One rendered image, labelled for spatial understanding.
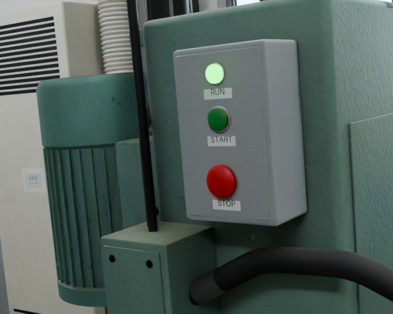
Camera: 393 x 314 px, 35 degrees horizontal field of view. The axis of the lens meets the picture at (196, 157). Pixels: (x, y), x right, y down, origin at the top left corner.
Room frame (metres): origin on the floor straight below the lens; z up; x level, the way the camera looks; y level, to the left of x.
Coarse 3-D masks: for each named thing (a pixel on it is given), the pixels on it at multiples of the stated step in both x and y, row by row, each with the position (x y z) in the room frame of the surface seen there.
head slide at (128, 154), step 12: (120, 144) 0.76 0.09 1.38; (132, 144) 0.75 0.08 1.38; (120, 156) 0.76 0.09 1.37; (132, 156) 0.75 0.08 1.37; (120, 168) 0.76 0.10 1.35; (132, 168) 0.75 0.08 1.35; (120, 180) 0.76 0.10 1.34; (132, 180) 0.75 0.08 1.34; (156, 180) 0.73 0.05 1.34; (120, 192) 0.76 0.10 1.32; (132, 192) 0.75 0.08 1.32; (156, 192) 0.73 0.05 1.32; (132, 204) 0.75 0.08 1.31; (144, 204) 0.74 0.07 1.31; (156, 204) 0.73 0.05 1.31; (132, 216) 0.75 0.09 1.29; (144, 216) 0.74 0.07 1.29
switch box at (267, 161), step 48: (192, 48) 0.56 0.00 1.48; (240, 48) 0.53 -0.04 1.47; (288, 48) 0.55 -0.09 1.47; (192, 96) 0.56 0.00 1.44; (240, 96) 0.53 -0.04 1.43; (288, 96) 0.54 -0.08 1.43; (192, 144) 0.56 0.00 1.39; (240, 144) 0.53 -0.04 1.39; (288, 144) 0.54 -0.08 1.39; (192, 192) 0.57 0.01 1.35; (240, 192) 0.53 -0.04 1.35; (288, 192) 0.53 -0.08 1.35
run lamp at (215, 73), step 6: (210, 66) 0.54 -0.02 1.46; (216, 66) 0.54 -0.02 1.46; (222, 66) 0.54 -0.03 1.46; (210, 72) 0.54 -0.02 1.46; (216, 72) 0.54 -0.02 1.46; (222, 72) 0.54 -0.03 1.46; (210, 78) 0.54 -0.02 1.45; (216, 78) 0.54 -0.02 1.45; (222, 78) 0.54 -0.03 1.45; (216, 84) 0.54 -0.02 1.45
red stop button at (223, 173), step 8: (216, 168) 0.54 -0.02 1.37; (224, 168) 0.53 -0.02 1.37; (208, 176) 0.54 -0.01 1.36; (216, 176) 0.54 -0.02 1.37; (224, 176) 0.53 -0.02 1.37; (232, 176) 0.53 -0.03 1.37; (208, 184) 0.54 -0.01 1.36; (216, 184) 0.54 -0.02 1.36; (224, 184) 0.53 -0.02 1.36; (232, 184) 0.53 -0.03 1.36; (216, 192) 0.54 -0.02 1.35; (224, 192) 0.53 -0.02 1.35; (232, 192) 0.53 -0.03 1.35
